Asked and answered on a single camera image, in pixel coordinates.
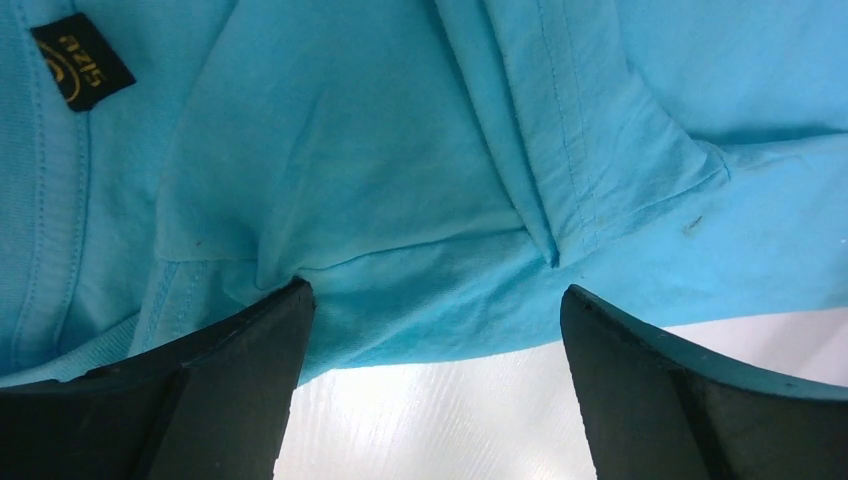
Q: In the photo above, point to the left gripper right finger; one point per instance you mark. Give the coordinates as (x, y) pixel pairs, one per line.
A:
(657, 406)

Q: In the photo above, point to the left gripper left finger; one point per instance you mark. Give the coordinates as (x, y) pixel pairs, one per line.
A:
(211, 405)

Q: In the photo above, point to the cyan t shirt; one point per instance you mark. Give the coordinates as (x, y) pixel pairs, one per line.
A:
(439, 171)

